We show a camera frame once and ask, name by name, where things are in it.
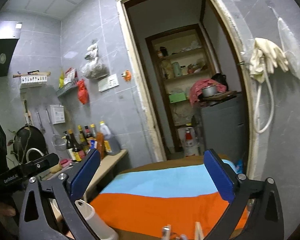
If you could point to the white wall socket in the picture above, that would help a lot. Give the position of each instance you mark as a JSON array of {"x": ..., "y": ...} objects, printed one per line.
[{"x": 108, "y": 82}]

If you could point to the white wall rack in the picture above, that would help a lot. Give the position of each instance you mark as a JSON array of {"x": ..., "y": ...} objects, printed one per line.
[{"x": 33, "y": 79}]

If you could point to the large dark sauce jug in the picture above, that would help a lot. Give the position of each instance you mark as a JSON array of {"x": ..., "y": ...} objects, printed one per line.
[{"x": 111, "y": 140}]

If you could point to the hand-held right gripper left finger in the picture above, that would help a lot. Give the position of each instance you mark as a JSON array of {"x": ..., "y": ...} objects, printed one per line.
[{"x": 86, "y": 173}]

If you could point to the hanging clear plastic bag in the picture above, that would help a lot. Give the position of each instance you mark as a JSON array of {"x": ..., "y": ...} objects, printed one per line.
[{"x": 291, "y": 47}]

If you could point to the hanging metal spatula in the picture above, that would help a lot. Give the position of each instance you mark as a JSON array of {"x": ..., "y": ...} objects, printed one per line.
[{"x": 40, "y": 120}]

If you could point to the white plastic utensil holder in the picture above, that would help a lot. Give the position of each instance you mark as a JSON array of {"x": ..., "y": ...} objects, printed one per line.
[{"x": 101, "y": 226}]

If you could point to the red cloth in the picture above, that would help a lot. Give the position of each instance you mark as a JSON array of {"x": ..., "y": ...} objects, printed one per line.
[{"x": 197, "y": 87}]

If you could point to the grey wall shelf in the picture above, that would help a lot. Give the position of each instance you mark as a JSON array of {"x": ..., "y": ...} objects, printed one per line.
[{"x": 67, "y": 90}]

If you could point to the beige kitchen counter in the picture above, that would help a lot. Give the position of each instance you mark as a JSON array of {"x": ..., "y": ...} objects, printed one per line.
[{"x": 107, "y": 162}]

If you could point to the metal strainer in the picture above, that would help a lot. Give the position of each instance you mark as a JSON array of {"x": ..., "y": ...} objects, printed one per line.
[{"x": 58, "y": 142}]

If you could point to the black range hood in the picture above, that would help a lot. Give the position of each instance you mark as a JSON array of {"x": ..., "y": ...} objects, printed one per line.
[{"x": 0, "y": 55}]

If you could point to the red capped sauce bottle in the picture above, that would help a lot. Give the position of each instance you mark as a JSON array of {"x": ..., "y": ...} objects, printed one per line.
[{"x": 88, "y": 133}]

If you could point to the clear bag of dried goods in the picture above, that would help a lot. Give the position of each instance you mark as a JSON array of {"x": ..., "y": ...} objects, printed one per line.
[{"x": 93, "y": 65}]

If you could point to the green thermos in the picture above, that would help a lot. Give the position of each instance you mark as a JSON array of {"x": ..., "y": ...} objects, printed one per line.
[{"x": 176, "y": 70}]

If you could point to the wooden pantry shelf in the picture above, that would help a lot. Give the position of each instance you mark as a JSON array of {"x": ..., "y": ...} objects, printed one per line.
[{"x": 165, "y": 92}]

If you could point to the black wok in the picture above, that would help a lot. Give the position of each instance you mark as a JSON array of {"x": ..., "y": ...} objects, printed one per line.
[{"x": 31, "y": 140}]

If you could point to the pink cloth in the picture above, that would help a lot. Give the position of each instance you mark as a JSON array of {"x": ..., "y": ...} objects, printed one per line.
[{"x": 66, "y": 162}]

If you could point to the cream rubber gloves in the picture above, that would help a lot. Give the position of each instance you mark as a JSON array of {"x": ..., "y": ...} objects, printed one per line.
[{"x": 265, "y": 57}]

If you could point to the yellow snack packet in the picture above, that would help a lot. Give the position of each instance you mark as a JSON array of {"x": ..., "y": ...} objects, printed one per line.
[{"x": 61, "y": 80}]

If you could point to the wooden rolling pin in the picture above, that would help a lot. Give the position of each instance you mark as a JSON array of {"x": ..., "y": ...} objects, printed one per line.
[{"x": 31, "y": 74}]

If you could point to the orange plug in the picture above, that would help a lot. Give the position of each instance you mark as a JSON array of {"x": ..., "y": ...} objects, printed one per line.
[{"x": 127, "y": 75}]

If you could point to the red seasoning packet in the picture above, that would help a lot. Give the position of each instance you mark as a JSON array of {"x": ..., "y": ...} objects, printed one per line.
[{"x": 100, "y": 145}]

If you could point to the red plastic bag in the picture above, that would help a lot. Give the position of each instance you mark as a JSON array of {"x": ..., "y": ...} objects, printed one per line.
[{"x": 82, "y": 91}]

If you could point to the green box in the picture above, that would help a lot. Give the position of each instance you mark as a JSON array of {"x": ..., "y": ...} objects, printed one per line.
[{"x": 177, "y": 97}]

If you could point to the grey cabinet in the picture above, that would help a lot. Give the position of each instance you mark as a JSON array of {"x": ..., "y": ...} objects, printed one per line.
[{"x": 222, "y": 127}]

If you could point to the yellow capped sauce bottle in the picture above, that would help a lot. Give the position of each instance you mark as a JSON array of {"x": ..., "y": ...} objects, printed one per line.
[{"x": 82, "y": 137}]

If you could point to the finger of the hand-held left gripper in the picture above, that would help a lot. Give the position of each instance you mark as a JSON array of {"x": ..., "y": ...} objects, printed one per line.
[{"x": 41, "y": 165}]

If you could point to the blue plastic bag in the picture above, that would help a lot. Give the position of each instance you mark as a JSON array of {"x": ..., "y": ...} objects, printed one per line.
[{"x": 239, "y": 166}]

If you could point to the beige loofah sponge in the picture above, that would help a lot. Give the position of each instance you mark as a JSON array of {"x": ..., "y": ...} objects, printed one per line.
[{"x": 55, "y": 168}]

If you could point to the black bag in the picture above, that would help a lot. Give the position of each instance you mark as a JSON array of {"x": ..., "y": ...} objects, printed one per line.
[{"x": 218, "y": 78}]

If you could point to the red white snack packet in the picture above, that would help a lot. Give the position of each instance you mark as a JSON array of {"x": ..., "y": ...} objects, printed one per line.
[{"x": 70, "y": 75}]

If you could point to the orange blue brown striped cloth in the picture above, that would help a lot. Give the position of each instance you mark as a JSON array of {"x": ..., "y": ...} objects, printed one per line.
[{"x": 165, "y": 197}]

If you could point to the cream door frame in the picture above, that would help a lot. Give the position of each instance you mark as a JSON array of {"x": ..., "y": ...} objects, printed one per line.
[{"x": 150, "y": 130}]

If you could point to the person's left hand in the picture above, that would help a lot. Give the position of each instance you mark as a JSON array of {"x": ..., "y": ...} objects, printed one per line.
[{"x": 5, "y": 210}]

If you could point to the yellow capped oil bottle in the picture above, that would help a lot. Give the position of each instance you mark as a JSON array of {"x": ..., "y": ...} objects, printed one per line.
[{"x": 93, "y": 131}]

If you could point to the metal pot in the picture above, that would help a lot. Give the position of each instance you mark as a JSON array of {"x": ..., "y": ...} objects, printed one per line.
[{"x": 209, "y": 91}]

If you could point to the red white bottle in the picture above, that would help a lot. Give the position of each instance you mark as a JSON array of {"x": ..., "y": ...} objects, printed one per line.
[{"x": 190, "y": 142}]

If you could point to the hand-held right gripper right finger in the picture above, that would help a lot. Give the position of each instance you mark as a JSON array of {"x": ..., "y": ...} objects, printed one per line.
[{"x": 218, "y": 177}]

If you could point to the curved metal faucet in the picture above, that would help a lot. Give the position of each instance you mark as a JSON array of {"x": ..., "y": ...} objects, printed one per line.
[{"x": 35, "y": 151}]

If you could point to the white wall box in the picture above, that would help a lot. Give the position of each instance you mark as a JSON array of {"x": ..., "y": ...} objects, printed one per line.
[{"x": 57, "y": 114}]

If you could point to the tall dark sauce bottle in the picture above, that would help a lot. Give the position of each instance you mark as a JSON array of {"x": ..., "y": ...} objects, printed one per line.
[{"x": 71, "y": 146}]

